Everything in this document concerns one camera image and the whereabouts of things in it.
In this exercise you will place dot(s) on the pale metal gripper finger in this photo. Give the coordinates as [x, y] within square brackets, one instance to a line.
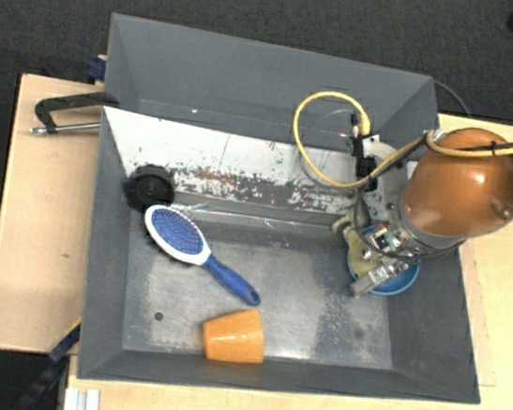
[366, 283]

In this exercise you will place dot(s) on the cream irregular soft object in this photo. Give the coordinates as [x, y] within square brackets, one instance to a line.
[357, 256]

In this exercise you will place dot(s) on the blue round bowl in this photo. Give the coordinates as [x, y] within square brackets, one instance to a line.
[399, 283]

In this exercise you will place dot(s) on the grey metal bin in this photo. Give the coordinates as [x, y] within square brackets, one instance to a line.
[235, 291]

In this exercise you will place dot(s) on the orange plastic cup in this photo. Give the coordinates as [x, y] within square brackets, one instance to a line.
[235, 336]

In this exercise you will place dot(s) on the blue and white hairbrush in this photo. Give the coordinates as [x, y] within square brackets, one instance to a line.
[179, 235]

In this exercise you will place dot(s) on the black round ridged knob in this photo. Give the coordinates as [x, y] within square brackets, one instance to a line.
[149, 186]

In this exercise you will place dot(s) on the pale wood flat board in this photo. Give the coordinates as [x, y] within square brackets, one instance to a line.
[42, 216]

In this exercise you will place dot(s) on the black cylinder on white bracket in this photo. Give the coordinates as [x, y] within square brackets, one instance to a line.
[371, 155]

